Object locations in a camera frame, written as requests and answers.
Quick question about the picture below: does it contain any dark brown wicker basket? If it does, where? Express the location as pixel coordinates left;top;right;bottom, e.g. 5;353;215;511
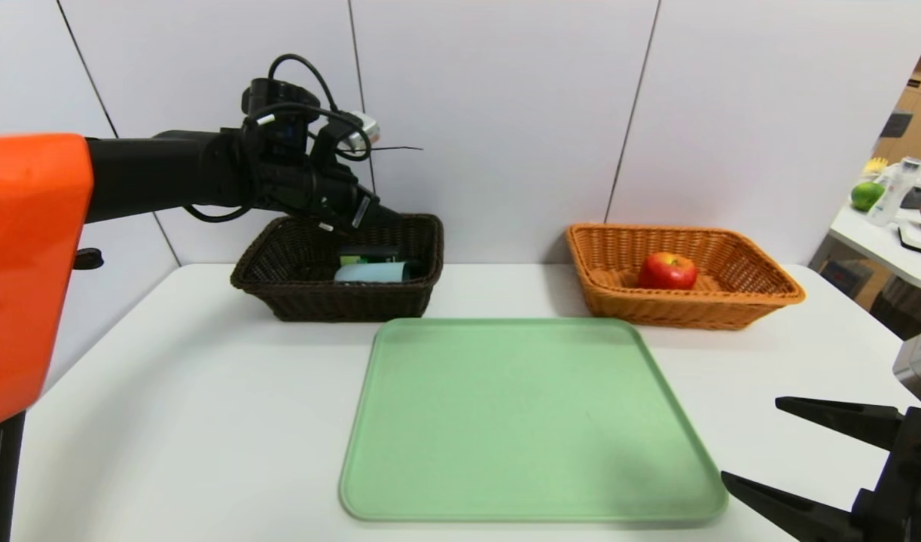
230;213;446;323

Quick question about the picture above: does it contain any clear plastic bottle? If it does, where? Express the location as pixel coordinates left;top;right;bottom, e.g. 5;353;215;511
865;157;921;228

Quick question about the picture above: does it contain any green lime fruit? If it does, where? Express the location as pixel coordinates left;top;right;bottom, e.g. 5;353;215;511
850;181;885;213

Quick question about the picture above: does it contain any blue plastic cup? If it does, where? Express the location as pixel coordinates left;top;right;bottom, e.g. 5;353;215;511
334;261;410;285

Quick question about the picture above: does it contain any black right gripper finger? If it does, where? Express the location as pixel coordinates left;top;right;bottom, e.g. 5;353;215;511
721;470;864;542
775;395;905;452

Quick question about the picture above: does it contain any black pump bottle green label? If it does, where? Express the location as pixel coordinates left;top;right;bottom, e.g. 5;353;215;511
338;247;402;267

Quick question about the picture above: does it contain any wooden shelf unit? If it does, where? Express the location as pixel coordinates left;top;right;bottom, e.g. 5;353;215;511
871;15;921;168

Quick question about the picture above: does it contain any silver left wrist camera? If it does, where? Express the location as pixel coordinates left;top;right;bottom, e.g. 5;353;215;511
338;111;381;153

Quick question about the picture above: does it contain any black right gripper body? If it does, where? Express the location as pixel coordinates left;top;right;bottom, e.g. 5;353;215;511
851;406;921;542

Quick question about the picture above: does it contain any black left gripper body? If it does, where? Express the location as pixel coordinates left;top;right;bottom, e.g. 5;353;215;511
310;168;381;237

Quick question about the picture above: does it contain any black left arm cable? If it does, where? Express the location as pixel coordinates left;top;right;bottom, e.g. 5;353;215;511
181;53;423;224

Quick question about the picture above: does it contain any orange wicker basket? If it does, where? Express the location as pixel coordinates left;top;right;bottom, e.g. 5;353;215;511
566;223;807;332

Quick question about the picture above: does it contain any red apple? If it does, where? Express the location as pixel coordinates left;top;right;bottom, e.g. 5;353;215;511
638;252;699;291

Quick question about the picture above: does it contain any light green plastic tray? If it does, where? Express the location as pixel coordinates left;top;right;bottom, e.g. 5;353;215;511
340;317;729;522

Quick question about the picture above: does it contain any white side table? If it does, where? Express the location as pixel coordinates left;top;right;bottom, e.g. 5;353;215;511
828;167;921;296

